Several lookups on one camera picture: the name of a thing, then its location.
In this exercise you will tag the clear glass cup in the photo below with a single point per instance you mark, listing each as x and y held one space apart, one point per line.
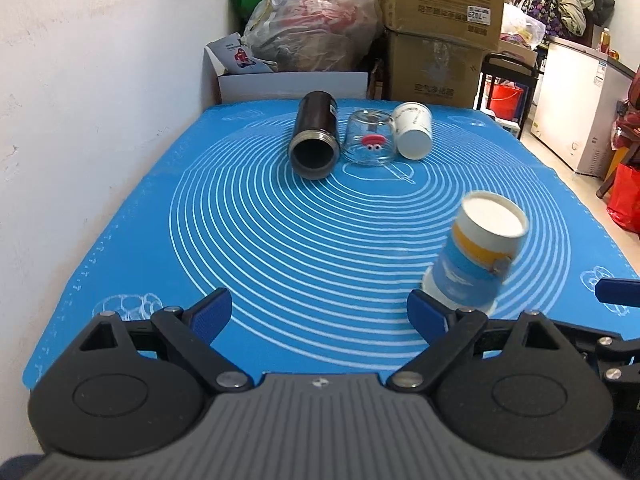
369 132

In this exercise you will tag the red bag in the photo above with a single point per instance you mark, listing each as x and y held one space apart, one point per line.
626 197

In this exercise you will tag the blue silicone baking mat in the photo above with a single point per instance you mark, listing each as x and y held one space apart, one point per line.
300 260

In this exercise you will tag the white plastic bag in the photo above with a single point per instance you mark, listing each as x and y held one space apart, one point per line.
520 27

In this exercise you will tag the clear plastic bag of clothes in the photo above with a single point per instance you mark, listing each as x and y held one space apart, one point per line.
320 30

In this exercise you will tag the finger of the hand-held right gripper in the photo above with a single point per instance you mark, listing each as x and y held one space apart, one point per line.
611 355
617 291

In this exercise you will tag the orange bottle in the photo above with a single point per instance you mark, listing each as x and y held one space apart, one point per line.
605 40

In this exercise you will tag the dark red cloth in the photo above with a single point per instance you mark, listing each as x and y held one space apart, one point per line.
629 125

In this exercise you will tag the black metal stool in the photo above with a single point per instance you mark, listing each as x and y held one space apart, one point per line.
525 72

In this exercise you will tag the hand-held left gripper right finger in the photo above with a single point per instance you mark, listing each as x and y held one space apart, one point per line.
425 316

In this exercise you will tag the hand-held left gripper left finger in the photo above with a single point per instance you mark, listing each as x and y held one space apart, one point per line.
212 314

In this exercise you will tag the white chest freezer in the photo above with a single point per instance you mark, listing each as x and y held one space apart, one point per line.
575 105

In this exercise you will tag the red bucket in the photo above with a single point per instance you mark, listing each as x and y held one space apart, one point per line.
505 100

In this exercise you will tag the black thermos cup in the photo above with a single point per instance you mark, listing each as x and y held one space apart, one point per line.
314 135

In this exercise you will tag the white cardboard box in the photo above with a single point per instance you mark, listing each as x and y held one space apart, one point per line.
295 87

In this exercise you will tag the white paper cup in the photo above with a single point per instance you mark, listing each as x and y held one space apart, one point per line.
414 130

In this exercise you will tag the blue and yellow paper cup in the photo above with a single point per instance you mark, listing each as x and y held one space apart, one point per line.
475 260

